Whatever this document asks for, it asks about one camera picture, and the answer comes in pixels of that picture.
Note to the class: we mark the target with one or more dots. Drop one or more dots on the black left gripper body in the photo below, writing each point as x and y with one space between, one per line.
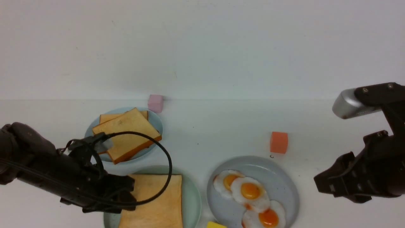
111 194

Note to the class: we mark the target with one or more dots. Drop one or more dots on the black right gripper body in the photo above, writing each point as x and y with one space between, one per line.
377 171

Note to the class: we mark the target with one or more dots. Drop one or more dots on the toast slice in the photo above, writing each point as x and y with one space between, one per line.
163 212
133 134
107 117

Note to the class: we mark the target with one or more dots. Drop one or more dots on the fried egg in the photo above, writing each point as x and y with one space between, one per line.
272 217
223 181
251 194

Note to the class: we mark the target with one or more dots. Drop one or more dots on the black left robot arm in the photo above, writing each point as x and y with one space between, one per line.
32 159

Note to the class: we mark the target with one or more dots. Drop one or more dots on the pale blue bread plate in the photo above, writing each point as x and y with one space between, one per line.
153 118

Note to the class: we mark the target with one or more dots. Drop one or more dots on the mint green plate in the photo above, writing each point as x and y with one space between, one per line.
191 197

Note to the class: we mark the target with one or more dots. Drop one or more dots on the grey egg plate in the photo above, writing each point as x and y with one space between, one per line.
275 180

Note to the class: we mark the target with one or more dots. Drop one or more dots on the orange foam cube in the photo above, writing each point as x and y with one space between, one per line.
279 142

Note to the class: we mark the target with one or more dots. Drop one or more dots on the pink foam cube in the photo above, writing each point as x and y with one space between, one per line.
155 103

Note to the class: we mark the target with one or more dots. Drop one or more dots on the yellow foam block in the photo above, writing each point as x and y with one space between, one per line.
214 225

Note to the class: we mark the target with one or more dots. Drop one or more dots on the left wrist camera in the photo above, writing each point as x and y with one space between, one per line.
98 142

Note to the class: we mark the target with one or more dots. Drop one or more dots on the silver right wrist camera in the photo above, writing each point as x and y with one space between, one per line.
364 100

